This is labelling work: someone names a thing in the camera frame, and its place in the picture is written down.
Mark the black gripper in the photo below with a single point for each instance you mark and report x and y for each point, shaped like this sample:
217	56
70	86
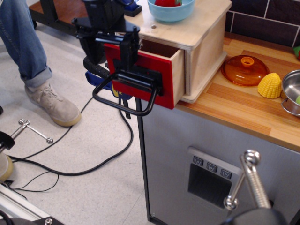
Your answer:
92	35

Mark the red front wooden drawer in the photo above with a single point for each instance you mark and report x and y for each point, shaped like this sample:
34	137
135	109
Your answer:
157	77

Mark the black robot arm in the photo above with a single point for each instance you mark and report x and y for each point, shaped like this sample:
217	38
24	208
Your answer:
105	11

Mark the light wooden box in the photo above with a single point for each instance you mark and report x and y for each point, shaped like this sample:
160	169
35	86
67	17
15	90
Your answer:
201	36

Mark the blue bar clamp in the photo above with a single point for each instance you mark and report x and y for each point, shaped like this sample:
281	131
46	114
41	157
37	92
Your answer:
95	73

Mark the red toy pepper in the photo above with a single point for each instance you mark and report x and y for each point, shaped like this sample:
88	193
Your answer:
168	3

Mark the light blue bowl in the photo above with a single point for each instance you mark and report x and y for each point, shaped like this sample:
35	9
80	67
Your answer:
171	14

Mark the beige shoe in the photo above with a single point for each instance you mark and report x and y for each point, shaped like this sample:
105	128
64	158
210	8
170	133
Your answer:
62	111

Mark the blue jeans leg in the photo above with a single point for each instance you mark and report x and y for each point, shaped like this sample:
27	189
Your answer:
22	43

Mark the left metal clamp screw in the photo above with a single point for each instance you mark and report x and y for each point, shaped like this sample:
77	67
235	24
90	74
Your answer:
8	141

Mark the metal clamp screw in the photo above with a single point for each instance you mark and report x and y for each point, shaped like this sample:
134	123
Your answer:
8	141
262	214

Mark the orange glass pot lid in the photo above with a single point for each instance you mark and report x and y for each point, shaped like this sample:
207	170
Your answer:
244	70

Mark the silver toy kitchen cabinet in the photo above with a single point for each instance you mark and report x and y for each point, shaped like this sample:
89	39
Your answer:
191	164

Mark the yellowish round foot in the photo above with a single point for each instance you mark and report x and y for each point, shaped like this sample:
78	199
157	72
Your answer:
6	167

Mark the yellow toy corn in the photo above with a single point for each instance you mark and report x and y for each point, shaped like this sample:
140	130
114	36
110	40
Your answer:
270	86

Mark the near metal clamp screw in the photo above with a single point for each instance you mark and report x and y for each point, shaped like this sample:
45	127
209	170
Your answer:
262	214

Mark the stainless steel pot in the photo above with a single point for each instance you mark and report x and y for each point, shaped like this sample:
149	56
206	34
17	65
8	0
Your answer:
291	89

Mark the green toy vegetable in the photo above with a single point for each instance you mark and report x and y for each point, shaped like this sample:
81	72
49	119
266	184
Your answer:
297	52

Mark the black frame wooden table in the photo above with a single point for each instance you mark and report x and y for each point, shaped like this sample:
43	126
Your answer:
58	14

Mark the aluminium rail with bracket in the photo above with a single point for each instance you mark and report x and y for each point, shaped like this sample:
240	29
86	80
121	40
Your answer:
22	212

